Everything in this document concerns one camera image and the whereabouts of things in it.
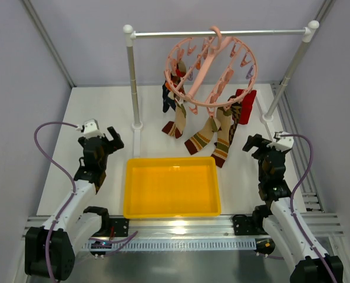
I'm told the beige striped sock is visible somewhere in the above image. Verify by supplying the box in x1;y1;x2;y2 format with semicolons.
184;117;221;155
212;107;232;168
162;103;187;139

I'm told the navy blue sock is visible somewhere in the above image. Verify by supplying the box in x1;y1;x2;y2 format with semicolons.
162;83;176;113

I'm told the pink round clip hanger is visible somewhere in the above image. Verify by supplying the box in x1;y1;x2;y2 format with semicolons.
164;26;257;117

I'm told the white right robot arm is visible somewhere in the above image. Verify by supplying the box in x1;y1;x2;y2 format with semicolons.
243;131;344;282

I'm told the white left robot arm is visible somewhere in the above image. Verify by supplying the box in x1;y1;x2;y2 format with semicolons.
25;120;124;282

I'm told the red sock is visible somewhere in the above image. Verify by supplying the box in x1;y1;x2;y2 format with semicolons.
239;90;257;125

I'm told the yellow plastic tray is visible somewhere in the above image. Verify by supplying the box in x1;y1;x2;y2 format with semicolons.
123;157;221;219

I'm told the orange brown argyle sock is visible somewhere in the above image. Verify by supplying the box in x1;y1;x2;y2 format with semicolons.
176;60;187;84

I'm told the white metal drying rack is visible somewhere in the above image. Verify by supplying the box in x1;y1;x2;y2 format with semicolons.
123;20;319;157

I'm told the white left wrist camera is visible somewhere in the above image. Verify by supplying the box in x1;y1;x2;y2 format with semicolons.
76;119;102;139

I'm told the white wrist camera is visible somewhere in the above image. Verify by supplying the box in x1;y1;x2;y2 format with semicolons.
76;119;102;139
274;131;294;152

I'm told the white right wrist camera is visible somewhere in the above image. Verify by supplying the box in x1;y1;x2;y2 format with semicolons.
274;131;294;152

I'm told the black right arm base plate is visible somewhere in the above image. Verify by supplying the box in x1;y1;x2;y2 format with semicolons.
232;215;262;236

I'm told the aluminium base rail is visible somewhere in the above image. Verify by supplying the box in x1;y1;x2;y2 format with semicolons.
23;213;345;239

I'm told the white slotted cable duct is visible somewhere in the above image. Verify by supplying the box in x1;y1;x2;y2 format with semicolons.
80;238;257;251

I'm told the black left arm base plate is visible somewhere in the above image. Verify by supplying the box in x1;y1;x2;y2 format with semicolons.
104;218;129;238

